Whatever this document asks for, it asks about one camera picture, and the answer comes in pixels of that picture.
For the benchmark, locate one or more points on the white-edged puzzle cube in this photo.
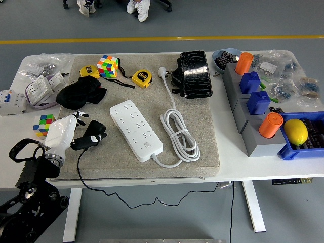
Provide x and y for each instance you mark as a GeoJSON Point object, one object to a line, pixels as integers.
{"type": "Point", "coordinates": [41, 125]}

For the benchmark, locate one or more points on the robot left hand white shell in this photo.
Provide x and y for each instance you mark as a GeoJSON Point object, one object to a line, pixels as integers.
{"type": "Point", "coordinates": [59, 134]}

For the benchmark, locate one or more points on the grey block base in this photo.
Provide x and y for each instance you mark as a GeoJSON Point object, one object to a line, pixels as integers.
{"type": "Point", "coordinates": [263, 148]}
{"type": "Point", "coordinates": [231, 81]}
{"type": "Point", "coordinates": [243, 111]}

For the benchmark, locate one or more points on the white table leg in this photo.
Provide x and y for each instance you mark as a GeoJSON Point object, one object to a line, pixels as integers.
{"type": "Point", "coordinates": [72, 215]}
{"type": "Point", "coordinates": [254, 207]}

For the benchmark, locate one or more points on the white sneaker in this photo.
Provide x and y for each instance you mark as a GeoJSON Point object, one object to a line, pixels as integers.
{"type": "Point", "coordinates": [143, 11]}
{"type": "Point", "coordinates": [132, 6]}

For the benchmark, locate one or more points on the grey-white sneaker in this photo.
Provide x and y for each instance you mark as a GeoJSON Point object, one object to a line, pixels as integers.
{"type": "Point", "coordinates": [92, 6]}
{"type": "Point", "coordinates": [83, 8]}

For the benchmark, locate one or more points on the green small plastic piece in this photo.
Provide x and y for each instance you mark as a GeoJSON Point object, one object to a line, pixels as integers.
{"type": "Point", "coordinates": [274, 100]}
{"type": "Point", "coordinates": [263, 83]}

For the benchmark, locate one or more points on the blue plastic bin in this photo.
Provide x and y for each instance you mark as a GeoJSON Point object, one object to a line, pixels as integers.
{"type": "Point", "coordinates": [286, 152]}

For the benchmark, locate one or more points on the clear bag metal parts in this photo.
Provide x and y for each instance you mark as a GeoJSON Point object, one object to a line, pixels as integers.
{"type": "Point", "coordinates": [43, 67]}

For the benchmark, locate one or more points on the black capacitors heap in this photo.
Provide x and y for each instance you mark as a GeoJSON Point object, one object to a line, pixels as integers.
{"type": "Point", "coordinates": [224, 60]}
{"type": "Point", "coordinates": [316, 136]}

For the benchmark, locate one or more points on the grey-brown mat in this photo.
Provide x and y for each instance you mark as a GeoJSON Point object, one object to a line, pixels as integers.
{"type": "Point", "coordinates": [202, 126]}

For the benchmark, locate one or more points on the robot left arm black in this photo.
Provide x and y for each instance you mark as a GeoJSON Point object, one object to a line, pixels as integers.
{"type": "Point", "coordinates": [30, 172]}

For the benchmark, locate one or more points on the bright stickerless puzzle cube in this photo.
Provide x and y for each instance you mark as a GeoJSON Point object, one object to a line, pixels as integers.
{"type": "Point", "coordinates": [107, 66]}

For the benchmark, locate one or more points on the metal bracket under table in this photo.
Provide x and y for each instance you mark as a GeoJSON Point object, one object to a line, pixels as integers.
{"type": "Point", "coordinates": [226, 185]}

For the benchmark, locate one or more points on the black chair castor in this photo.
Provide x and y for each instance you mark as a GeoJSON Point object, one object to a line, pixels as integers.
{"type": "Point", "coordinates": [66, 4]}
{"type": "Point", "coordinates": [165, 5]}

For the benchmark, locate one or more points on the small yellow tape measure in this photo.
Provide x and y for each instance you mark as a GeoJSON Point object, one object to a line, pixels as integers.
{"type": "Point", "coordinates": [88, 71]}

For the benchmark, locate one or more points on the large white wall socket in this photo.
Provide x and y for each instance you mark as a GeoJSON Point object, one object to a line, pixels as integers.
{"type": "Point", "coordinates": [38, 89]}

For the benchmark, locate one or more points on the white power strip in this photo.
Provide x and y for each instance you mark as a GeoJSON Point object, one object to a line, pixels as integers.
{"type": "Point", "coordinates": [134, 126]}

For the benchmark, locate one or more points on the yellow lemon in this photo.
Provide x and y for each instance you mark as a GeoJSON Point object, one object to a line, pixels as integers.
{"type": "Point", "coordinates": [296, 132]}

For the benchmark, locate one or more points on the blue bowl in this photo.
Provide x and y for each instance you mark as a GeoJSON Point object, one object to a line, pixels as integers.
{"type": "Point", "coordinates": [217, 54]}

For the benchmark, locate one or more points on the blue square peg block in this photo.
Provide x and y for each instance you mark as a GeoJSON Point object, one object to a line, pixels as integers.
{"type": "Point", "coordinates": [249, 83]}
{"type": "Point", "coordinates": [258, 103]}

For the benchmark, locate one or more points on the clear bag dark parts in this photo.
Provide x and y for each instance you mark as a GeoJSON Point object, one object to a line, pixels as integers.
{"type": "Point", "coordinates": [289, 67]}

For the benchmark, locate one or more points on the small black component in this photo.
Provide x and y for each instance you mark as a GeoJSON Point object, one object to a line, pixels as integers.
{"type": "Point", "coordinates": [276, 110]}

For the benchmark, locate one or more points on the black cloth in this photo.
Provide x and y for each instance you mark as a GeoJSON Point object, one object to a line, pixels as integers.
{"type": "Point", "coordinates": [78, 93]}

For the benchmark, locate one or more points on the white circuit breaker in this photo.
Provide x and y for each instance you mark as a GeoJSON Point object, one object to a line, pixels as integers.
{"type": "Point", "coordinates": [11, 102]}

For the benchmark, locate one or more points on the glossy black case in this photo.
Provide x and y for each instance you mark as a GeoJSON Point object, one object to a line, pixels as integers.
{"type": "Point", "coordinates": [196, 73]}

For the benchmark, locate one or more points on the clear bag blue resistors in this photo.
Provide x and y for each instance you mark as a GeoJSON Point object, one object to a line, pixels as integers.
{"type": "Point", "coordinates": [282, 92]}

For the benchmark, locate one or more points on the clear bag brown resistors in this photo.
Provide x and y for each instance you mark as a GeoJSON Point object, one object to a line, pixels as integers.
{"type": "Point", "coordinates": [308, 86]}

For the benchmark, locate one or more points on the orange cylinder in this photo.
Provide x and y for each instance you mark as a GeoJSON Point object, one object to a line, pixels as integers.
{"type": "Point", "coordinates": [269, 126]}
{"type": "Point", "coordinates": [244, 63]}

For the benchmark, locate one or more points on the black table control panel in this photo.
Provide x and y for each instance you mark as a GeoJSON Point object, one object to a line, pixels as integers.
{"type": "Point", "coordinates": [291, 181]}

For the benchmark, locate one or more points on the clear bag white label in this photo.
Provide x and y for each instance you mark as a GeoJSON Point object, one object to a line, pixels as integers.
{"type": "Point", "coordinates": [268, 67]}

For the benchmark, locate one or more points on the small white wall socket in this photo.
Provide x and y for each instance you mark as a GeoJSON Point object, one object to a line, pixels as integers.
{"type": "Point", "coordinates": [57, 79]}

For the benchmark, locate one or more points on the yellow tape measure 5m label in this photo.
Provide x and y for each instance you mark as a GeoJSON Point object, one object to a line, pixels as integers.
{"type": "Point", "coordinates": [141, 77]}

